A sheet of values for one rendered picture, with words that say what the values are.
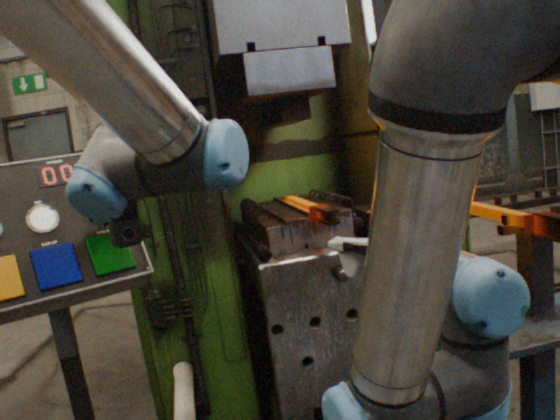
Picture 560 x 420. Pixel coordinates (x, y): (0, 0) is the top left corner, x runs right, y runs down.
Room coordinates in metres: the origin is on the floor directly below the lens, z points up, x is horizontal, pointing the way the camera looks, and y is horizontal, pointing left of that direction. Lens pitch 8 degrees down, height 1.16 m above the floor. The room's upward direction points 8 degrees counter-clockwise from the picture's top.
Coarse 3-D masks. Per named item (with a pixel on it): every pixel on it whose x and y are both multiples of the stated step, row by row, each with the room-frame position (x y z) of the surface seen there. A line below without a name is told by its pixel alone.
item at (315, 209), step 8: (288, 200) 1.34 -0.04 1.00; (296, 200) 1.27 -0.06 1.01; (304, 200) 1.24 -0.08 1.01; (304, 208) 1.16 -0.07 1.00; (312, 208) 1.07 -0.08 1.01; (320, 208) 1.04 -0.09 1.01; (328, 208) 1.02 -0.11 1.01; (312, 216) 1.07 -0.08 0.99; (320, 216) 1.06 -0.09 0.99; (328, 216) 1.00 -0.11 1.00; (328, 224) 0.98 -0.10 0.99; (336, 224) 0.99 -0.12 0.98
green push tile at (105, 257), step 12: (96, 240) 0.85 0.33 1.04; (108, 240) 0.86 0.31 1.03; (96, 252) 0.84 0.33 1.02; (108, 252) 0.85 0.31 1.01; (120, 252) 0.86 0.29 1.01; (96, 264) 0.82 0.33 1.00; (108, 264) 0.83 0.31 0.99; (120, 264) 0.84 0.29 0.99; (132, 264) 0.85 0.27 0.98; (96, 276) 0.82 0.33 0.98
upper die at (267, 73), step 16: (304, 48) 1.09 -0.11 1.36; (320, 48) 1.09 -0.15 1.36; (240, 64) 1.12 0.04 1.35; (256, 64) 1.07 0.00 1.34; (272, 64) 1.07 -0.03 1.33; (288, 64) 1.08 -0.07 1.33; (304, 64) 1.09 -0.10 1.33; (320, 64) 1.09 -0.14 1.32; (240, 80) 1.15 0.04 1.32; (256, 80) 1.07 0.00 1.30; (272, 80) 1.07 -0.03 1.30; (288, 80) 1.08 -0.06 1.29; (304, 80) 1.09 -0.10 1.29; (320, 80) 1.09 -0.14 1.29; (240, 96) 1.19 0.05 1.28; (256, 96) 1.09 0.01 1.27; (272, 96) 1.14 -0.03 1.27
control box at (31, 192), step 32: (32, 160) 0.89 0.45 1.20; (64, 160) 0.92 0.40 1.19; (0, 192) 0.83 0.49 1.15; (32, 192) 0.86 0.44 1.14; (64, 192) 0.88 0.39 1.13; (0, 224) 0.79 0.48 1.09; (64, 224) 0.85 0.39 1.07; (0, 256) 0.76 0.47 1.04; (32, 288) 0.76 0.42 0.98; (64, 288) 0.78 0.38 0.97; (96, 288) 0.81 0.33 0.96; (128, 288) 0.89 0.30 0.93; (0, 320) 0.74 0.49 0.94
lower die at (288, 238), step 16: (272, 208) 1.31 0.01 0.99; (288, 208) 1.27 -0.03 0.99; (336, 208) 1.14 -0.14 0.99; (272, 224) 1.11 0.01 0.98; (288, 224) 1.07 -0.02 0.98; (304, 224) 1.08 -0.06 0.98; (320, 224) 1.08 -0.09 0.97; (352, 224) 1.10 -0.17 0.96; (272, 240) 1.07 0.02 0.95; (288, 240) 1.07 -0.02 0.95; (304, 240) 1.08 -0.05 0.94; (320, 240) 1.08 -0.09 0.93; (272, 256) 1.06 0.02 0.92
